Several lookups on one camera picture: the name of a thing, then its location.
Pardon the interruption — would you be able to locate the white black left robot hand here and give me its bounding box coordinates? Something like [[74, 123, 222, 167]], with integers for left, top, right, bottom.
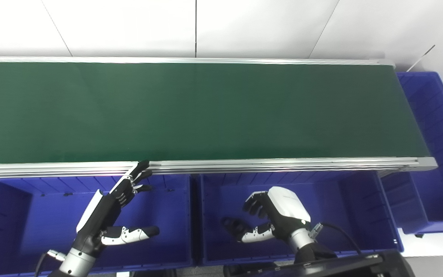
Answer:
[[75, 160, 160, 259]]

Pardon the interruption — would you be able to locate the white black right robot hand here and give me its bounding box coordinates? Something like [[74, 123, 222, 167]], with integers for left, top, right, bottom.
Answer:
[[235, 186, 313, 244]]

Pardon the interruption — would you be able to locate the black flanged machine part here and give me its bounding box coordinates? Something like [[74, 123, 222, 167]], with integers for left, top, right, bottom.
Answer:
[[221, 217, 247, 241]]

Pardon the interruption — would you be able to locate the blue plastic bin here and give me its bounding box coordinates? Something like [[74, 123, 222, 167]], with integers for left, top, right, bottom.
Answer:
[[0, 175, 196, 276], [379, 71, 443, 236], [192, 171, 404, 267]]

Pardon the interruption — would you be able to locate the green conveyor belt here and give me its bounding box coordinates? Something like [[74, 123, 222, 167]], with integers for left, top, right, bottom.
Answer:
[[0, 56, 438, 180]]

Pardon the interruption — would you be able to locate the black robot torso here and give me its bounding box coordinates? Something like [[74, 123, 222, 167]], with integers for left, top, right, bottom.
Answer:
[[134, 250, 416, 277]]

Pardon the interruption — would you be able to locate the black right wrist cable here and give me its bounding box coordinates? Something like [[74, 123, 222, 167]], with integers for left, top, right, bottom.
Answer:
[[309, 222, 363, 256]]

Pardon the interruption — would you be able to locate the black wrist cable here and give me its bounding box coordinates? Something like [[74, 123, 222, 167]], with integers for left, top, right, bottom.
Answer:
[[309, 222, 363, 256], [33, 249, 67, 277]]

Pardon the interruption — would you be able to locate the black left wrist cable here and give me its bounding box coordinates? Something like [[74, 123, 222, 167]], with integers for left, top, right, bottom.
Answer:
[[33, 249, 67, 277]]

